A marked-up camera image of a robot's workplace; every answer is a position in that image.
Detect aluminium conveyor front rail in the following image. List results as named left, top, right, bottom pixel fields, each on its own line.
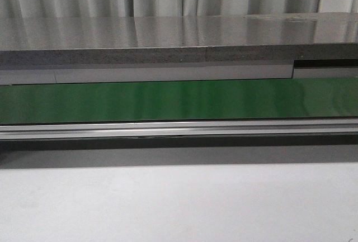
left=1, top=118, right=357, bottom=141

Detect green conveyor belt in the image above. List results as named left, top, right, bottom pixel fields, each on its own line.
left=1, top=77, right=357, bottom=125

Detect white conveyor back rail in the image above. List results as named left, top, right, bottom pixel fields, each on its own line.
left=1, top=59, right=357, bottom=85

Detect grey granite counter slab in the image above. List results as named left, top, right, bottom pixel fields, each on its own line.
left=1, top=12, right=357, bottom=69

